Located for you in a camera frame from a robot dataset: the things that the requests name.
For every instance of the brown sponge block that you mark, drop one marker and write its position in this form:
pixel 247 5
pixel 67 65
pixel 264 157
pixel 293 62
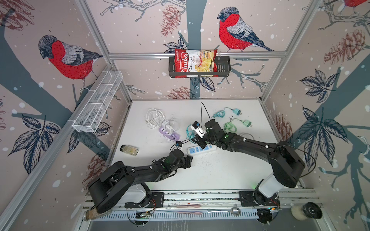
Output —
pixel 93 214

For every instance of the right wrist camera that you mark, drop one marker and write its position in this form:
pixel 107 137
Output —
pixel 197 127

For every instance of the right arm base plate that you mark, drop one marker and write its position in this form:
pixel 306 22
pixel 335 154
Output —
pixel 256 199

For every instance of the tape roll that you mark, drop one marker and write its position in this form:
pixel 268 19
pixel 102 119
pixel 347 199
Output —
pixel 306 211

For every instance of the teal charger with cable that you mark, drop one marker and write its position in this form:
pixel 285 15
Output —
pixel 190 133

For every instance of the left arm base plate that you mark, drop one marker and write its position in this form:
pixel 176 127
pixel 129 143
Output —
pixel 153 200

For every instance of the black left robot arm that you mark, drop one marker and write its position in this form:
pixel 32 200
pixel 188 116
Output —
pixel 110 186

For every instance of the black wire basket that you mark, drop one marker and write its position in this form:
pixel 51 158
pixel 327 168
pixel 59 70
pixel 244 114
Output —
pixel 221 68

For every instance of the red chips bag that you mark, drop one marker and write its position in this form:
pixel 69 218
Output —
pixel 188 59

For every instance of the white mesh shelf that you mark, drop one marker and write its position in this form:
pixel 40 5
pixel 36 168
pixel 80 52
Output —
pixel 94 110

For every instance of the metal spoon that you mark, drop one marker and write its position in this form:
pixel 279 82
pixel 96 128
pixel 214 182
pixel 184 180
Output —
pixel 235 211

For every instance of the small glass jar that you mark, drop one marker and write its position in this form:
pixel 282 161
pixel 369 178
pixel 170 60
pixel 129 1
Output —
pixel 130 150

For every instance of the white power strip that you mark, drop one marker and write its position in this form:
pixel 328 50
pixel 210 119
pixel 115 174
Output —
pixel 195 150

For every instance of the purple power strip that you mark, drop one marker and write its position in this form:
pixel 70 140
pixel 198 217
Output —
pixel 172 137

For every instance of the white charger with cable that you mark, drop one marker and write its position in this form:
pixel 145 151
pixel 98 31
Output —
pixel 170 125

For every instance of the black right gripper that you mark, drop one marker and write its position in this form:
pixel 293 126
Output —
pixel 198 139

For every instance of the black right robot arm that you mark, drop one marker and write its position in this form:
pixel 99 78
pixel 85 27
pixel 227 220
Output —
pixel 287 165

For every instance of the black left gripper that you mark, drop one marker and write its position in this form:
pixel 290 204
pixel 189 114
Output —
pixel 187 161

